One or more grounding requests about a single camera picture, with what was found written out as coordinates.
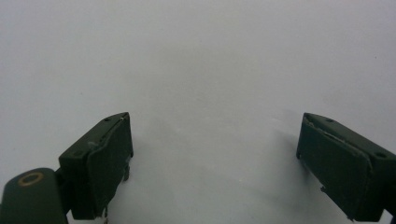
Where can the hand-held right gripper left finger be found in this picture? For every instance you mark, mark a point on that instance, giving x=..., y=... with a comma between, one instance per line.
x=99, y=168

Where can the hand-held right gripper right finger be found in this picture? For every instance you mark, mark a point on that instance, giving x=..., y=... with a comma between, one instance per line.
x=339, y=168

